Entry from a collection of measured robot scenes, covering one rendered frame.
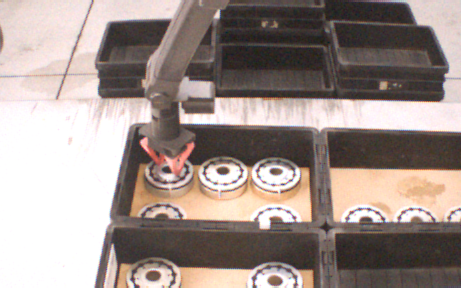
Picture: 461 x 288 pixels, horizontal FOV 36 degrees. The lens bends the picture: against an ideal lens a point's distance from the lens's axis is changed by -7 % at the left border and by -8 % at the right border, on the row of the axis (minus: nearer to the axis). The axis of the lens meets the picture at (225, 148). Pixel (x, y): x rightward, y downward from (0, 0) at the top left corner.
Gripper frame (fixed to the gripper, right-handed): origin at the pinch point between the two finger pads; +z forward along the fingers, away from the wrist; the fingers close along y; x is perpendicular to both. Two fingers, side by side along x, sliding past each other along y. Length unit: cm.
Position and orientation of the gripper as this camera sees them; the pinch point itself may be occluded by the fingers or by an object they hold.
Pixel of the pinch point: (168, 167)
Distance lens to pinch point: 156.3
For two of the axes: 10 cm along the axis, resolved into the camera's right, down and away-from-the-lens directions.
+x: -6.4, 4.9, -5.9
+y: -7.6, -4.0, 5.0
